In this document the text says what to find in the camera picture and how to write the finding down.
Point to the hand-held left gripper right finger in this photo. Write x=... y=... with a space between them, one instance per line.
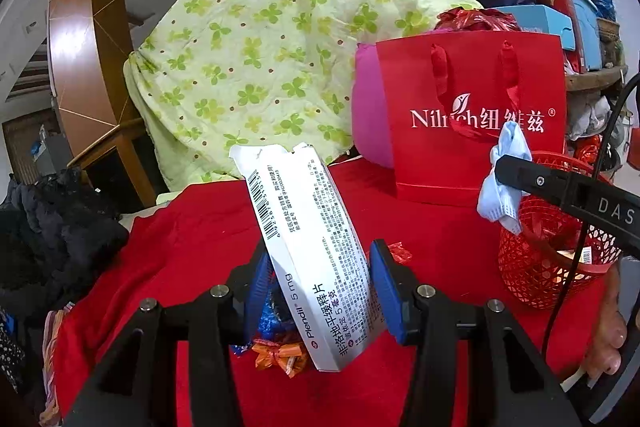
x=382 y=287

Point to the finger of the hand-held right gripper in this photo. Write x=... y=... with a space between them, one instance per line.
x=530 y=179

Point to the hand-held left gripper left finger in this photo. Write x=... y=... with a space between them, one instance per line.
x=257 y=287

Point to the light blue face mask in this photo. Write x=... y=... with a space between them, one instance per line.
x=492 y=202

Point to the white medicine box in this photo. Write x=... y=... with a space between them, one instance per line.
x=310 y=247

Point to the red woven plastic basket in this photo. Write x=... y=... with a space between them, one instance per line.
x=530 y=257

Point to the person's right hand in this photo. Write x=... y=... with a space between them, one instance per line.
x=607 y=332

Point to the blue candy wrapper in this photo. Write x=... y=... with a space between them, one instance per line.
x=272 y=319

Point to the red candy wrapper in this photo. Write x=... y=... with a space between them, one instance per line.
x=398 y=252

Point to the small carton with barcode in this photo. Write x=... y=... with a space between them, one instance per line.
x=592 y=255

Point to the orange candy wrapper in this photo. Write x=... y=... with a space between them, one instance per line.
x=280 y=354

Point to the red cloth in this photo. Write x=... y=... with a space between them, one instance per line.
x=175 y=257

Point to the red paper gift bag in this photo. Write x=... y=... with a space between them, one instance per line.
x=425 y=157

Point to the light blue cardboard box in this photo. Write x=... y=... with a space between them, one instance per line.
x=540 y=19

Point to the crumpled red plastic bag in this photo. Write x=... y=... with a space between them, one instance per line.
x=470 y=19

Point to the pink pillow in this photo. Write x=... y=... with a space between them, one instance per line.
x=370 y=107

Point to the black clothes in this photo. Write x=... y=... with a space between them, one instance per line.
x=50 y=232

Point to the striped cloth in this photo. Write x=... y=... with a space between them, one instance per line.
x=50 y=357

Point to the green clover print quilt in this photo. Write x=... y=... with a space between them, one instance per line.
x=250 y=57

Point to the wooden furniture frame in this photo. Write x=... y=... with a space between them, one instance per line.
x=85 y=32

